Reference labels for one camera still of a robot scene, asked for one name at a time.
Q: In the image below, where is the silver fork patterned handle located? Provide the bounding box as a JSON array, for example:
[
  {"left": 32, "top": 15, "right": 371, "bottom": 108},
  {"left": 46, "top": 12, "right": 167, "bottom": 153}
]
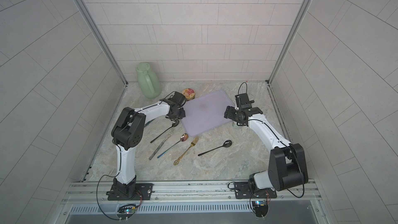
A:
[{"left": 149, "top": 129, "right": 174, "bottom": 160}]

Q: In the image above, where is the green plastic jug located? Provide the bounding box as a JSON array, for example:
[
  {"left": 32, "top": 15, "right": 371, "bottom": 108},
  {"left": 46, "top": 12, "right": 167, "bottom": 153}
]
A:
[{"left": 136, "top": 62, "right": 162, "bottom": 99}]

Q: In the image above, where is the aluminium corner post right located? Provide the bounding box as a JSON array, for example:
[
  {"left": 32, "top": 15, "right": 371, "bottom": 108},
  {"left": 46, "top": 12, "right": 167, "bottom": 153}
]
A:
[{"left": 266, "top": 0, "right": 312, "bottom": 85}]

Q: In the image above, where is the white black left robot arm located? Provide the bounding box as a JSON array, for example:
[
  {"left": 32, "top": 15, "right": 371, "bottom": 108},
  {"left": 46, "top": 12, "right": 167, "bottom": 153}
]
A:
[{"left": 111, "top": 91, "right": 186, "bottom": 185}]

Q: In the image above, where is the circuit board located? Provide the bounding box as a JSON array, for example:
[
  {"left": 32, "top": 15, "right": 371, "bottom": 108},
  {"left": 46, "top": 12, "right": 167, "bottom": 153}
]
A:
[
  {"left": 118, "top": 204, "right": 136, "bottom": 215},
  {"left": 251, "top": 200, "right": 269, "bottom": 218}
]

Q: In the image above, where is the iridescent spoon blue handle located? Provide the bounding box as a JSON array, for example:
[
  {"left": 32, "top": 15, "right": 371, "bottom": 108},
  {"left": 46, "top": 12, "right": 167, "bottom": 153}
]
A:
[{"left": 157, "top": 133, "right": 189, "bottom": 158}]

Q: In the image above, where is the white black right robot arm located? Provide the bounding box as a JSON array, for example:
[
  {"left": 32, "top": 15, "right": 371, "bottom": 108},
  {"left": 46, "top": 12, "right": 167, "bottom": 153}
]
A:
[{"left": 224, "top": 93, "right": 308, "bottom": 194}]

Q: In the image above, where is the aluminium corner post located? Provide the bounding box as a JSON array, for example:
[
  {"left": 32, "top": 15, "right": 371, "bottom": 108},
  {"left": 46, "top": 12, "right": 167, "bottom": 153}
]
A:
[
  {"left": 73, "top": 0, "right": 129, "bottom": 87},
  {"left": 266, "top": 0, "right": 312, "bottom": 85}
]

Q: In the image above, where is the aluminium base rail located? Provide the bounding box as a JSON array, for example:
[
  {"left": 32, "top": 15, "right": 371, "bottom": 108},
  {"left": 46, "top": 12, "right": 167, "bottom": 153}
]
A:
[{"left": 61, "top": 179, "right": 322, "bottom": 204}]

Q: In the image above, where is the left circuit board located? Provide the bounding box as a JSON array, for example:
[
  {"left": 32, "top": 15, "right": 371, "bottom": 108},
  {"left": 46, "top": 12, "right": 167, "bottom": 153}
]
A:
[{"left": 118, "top": 204, "right": 136, "bottom": 215}]

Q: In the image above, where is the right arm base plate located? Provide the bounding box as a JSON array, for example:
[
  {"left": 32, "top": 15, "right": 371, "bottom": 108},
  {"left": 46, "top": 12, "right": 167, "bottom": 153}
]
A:
[{"left": 228, "top": 181, "right": 277, "bottom": 199}]

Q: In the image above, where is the gold ornate fork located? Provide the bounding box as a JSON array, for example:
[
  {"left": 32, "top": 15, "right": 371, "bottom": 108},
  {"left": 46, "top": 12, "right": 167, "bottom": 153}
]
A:
[{"left": 173, "top": 136, "right": 200, "bottom": 166}]

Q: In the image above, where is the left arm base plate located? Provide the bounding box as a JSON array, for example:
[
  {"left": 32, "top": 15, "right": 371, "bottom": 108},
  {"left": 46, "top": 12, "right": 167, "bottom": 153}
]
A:
[{"left": 106, "top": 183, "right": 154, "bottom": 201}]

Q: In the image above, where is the right circuit board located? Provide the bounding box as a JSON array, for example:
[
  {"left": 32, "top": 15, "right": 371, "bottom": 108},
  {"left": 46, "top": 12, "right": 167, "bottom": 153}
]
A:
[{"left": 251, "top": 200, "right": 269, "bottom": 218}]

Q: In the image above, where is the aluminium corner post left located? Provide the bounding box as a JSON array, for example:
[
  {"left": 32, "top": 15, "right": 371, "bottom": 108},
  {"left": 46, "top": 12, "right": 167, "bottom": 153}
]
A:
[{"left": 73, "top": 0, "right": 129, "bottom": 87}]

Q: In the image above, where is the lavender plastic tray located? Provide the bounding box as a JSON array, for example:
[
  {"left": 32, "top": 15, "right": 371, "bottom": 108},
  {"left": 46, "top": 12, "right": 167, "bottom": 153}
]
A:
[{"left": 182, "top": 90, "right": 235, "bottom": 137}]

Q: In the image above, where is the black spoon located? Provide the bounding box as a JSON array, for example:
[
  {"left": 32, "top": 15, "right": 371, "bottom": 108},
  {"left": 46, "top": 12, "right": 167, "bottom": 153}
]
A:
[
  {"left": 150, "top": 120, "right": 180, "bottom": 143},
  {"left": 198, "top": 140, "right": 232, "bottom": 156}
]

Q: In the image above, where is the round gold tea tin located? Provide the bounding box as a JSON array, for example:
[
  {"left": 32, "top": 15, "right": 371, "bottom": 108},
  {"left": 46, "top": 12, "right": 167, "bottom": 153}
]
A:
[{"left": 181, "top": 88, "right": 195, "bottom": 101}]

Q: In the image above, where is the black cable left base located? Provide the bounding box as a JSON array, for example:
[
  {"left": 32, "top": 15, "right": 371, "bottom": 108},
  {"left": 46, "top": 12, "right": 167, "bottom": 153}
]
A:
[{"left": 95, "top": 174, "right": 125, "bottom": 222}]

